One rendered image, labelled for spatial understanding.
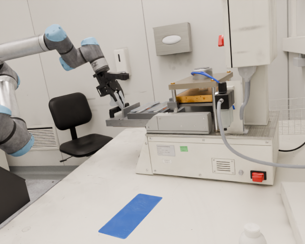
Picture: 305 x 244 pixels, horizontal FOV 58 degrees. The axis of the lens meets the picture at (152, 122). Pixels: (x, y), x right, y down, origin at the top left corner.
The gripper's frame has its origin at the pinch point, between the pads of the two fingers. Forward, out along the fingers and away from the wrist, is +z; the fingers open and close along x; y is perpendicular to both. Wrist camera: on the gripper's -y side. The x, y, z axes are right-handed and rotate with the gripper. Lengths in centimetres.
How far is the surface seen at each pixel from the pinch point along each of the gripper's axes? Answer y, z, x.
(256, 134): -54, 28, 16
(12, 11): 150, -143, -103
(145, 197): -15.3, 32.7, 32.8
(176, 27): 3, -44, -123
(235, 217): -44, 43, 36
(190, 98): -36.5, 8.7, 10.3
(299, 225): -61, 45, 42
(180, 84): -36.7, 2.5, 13.5
